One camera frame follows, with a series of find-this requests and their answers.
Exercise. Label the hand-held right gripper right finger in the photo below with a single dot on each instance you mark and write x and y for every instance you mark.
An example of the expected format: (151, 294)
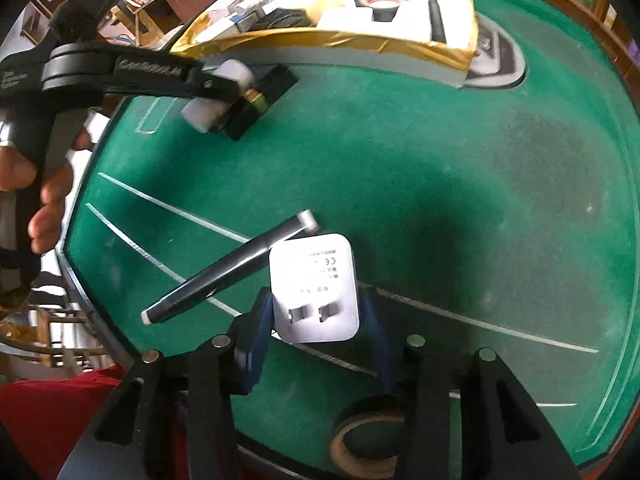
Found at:
(375, 340)

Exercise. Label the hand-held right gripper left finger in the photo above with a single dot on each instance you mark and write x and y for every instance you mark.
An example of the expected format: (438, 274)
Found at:
(257, 340)

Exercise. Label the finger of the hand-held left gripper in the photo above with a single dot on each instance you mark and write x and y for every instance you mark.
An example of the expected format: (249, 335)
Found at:
(150, 72)

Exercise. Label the white plastic bottle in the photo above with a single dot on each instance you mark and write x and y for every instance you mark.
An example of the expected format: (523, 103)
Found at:
(200, 112)

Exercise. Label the white charger plug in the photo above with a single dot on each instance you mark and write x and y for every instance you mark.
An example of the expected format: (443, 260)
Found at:
(310, 270)

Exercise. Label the blue white medicine box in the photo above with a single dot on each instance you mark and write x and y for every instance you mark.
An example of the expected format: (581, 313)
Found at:
(247, 24)

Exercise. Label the black gold-trimmed box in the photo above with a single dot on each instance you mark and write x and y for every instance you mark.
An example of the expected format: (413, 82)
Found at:
(272, 82)

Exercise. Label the white foam box yellow tape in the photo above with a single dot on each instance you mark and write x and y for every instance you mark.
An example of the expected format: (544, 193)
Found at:
(400, 30)

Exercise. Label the person's left hand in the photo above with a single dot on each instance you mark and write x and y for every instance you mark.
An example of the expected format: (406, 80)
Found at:
(50, 185)

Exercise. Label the black pen white ends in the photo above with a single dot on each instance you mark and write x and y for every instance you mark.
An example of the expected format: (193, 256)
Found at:
(220, 272)

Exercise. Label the white cardboard box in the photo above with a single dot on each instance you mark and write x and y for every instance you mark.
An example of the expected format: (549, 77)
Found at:
(225, 7)

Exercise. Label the black beige tape roll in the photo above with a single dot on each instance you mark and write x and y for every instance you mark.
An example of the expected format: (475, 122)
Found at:
(340, 440)

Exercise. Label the black flat case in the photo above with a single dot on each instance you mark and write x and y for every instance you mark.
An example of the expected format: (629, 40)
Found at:
(285, 17)

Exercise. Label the wooden chair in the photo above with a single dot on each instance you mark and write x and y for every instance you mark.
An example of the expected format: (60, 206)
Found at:
(50, 320)

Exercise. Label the red cloth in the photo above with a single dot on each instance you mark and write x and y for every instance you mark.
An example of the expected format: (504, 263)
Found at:
(40, 420)

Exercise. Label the grey oval device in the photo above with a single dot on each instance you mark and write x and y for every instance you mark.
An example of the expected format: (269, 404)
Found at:
(500, 67)

